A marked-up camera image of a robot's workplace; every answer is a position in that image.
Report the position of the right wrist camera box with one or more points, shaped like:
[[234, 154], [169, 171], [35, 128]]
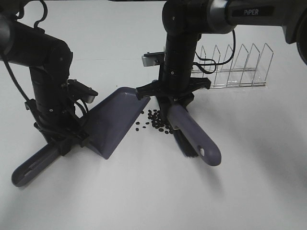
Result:
[[153, 59]]

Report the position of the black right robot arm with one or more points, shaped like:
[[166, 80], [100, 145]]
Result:
[[186, 20]]

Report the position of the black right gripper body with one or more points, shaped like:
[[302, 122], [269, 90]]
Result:
[[160, 89]]

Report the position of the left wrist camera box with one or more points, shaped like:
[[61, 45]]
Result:
[[80, 91]]

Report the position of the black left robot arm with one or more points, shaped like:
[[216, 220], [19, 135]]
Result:
[[59, 104]]

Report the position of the pile of coffee beans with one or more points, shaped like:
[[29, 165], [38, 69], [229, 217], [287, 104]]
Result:
[[155, 120]]

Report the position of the purple plastic dustpan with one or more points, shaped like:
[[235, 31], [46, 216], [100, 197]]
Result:
[[108, 123]]

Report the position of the chrome wire rack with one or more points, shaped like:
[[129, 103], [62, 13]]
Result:
[[249, 68]]

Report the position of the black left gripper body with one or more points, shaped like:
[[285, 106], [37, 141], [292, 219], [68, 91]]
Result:
[[69, 125]]

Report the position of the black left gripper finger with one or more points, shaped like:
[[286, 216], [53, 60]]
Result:
[[64, 146]]

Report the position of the purple hand brush black bristles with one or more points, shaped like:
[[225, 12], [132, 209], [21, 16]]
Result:
[[191, 138]]

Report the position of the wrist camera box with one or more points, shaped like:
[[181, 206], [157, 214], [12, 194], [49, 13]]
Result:
[[80, 91], [153, 59]]

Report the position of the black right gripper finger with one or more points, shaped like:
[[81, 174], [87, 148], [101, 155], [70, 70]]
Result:
[[185, 100], [166, 105]]

